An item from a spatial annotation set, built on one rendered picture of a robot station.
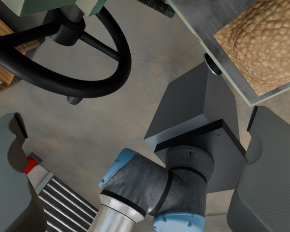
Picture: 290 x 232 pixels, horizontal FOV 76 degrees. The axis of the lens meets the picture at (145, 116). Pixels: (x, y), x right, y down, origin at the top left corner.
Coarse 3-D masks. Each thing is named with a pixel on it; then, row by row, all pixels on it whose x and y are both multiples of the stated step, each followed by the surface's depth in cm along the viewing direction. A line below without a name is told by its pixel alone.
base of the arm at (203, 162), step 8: (168, 152) 73; (176, 152) 69; (184, 152) 68; (192, 152) 68; (200, 152) 67; (168, 160) 71; (176, 160) 67; (184, 160) 66; (192, 160) 66; (200, 160) 66; (208, 160) 67; (168, 168) 69; (176, 168) 65; (184, 168) 64; (192, 168) 64; (200, 168) 65; (208, 168) 67; (208, 176) 67
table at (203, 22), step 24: (96, 0) 23; (168, 0) 18; (192, 0) 17; (216, 0) 17; (240, 0) 16; (192, 24) 18; (216, 24) 18; (216, 48) 19; (240, 72) 20; (264, 96) 20
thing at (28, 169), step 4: (32, 152) 246; (28, 156) 246; (32, 156) 245; (36, 156) 248; (32, 160) 245; (36, 160) 246; (40, 160) 249; (32, 164) 243; (36, 164) 254; (28, 168) 238; (32, 168) 245; (24, 172) 233; (28, 172) 239
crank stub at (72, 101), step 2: (68, 96) 33; (68, 98) 33; (70, 98) 33; (72, 98) 32; (74, 98) 32; (76, 98) 32; (78, 98) 32; (80, 98) 33; (82, 98) 33; (68, 100) 33; (70, 100) 33; (72, 100) 33; (74, 100) 33; (76, 100) 33; (78, 100) 33; (80, 100) 33; (70, 102) 33; (72, 102) 33; (74, 102) 33; (76, 102) 33; (78, 102) 34; (74, 104) 34
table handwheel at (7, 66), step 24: (48, 24) 29; (72, 24) 30; (0, 48) 22; (96, 48) 36; (120, 48) 40; (24, 72) 23; (48, 72) 24; (120, 72) 35; (72, 96) 27; (96, 96) 30
